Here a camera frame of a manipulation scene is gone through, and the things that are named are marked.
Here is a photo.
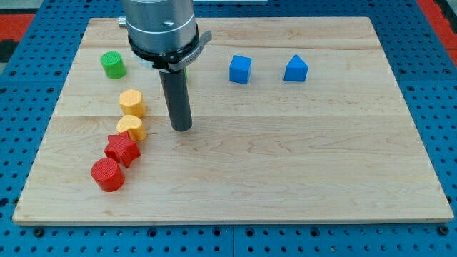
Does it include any green star block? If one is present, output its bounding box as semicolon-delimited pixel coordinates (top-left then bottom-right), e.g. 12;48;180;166
184;68;189;80

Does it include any green cylinder block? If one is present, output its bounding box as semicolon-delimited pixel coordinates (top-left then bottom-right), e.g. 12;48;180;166
100;51;126;79

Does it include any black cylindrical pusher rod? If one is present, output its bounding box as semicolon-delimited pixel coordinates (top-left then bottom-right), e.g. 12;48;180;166
159;69;192;132

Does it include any red star block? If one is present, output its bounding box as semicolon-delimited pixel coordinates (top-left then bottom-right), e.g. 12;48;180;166
104;132;141;168

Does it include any light wooden board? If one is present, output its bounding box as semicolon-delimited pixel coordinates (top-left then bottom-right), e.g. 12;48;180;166
13;17;454;226

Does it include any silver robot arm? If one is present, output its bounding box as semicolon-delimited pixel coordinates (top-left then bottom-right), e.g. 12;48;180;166
121;0;212;72

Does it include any yellow heart block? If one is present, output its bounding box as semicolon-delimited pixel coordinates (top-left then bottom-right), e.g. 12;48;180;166
116;115;147;141

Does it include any blue cube block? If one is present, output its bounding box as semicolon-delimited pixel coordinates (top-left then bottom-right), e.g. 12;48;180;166
229;55;252;84

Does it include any red cylinder block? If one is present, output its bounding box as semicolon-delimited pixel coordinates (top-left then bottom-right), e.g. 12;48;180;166
91;158;125;192

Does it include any blue triangular prism block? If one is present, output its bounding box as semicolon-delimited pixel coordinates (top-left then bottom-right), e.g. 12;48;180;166
283;54;309;82

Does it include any yellow hexagon block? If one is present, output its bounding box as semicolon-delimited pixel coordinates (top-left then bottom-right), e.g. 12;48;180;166
119;89;146;117

